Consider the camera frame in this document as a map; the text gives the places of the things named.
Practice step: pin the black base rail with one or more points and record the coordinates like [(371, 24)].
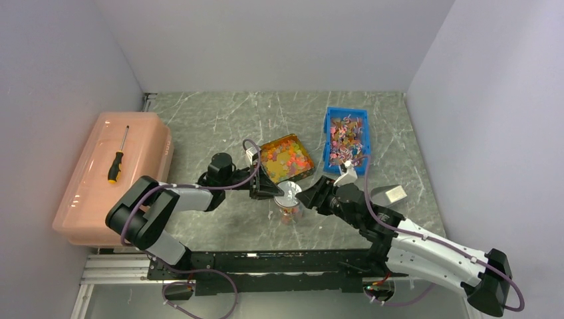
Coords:
[(222, 272)]

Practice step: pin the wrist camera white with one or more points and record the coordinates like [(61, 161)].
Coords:
[(251, 155), (347, 174)]

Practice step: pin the blue bin of lollipops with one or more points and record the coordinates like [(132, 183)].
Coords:
[(347, 134)]

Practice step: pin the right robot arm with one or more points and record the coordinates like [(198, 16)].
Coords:
[(399, 245)]

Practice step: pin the clear plastic cup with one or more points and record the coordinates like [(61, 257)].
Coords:
[(291, 215)]

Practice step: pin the metal scoop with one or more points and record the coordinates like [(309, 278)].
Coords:
[(387, 196)]

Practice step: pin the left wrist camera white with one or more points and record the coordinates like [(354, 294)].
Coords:
[(251, 155)]

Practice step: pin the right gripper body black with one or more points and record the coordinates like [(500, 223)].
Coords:
[(332, 206)]

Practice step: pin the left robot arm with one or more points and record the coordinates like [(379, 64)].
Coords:
[(142, 213)]

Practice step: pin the clear round lid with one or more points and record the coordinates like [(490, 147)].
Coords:
[(290, 190)]

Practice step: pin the yellow black screwdriver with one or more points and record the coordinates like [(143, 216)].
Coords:
[(115, 168)]

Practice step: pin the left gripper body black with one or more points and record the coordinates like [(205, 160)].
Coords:
[(250, 185)]

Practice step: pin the pink plastic storage box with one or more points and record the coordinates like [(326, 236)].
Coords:
[(89, 197)]

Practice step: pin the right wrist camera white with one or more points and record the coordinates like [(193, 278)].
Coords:
[(347, 174)]

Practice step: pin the candy tin with gummies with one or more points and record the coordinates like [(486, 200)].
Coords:
[(286, 159)]

